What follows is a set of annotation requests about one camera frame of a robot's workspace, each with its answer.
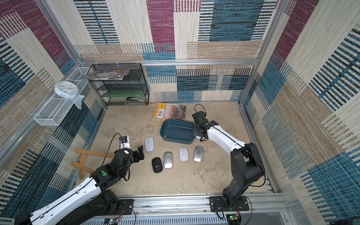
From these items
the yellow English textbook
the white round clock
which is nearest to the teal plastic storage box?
the yellow English textbook

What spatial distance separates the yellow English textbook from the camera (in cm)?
112

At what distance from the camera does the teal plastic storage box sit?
1.01 metres

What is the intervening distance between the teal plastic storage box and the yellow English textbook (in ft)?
0.10

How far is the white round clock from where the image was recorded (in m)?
0.74
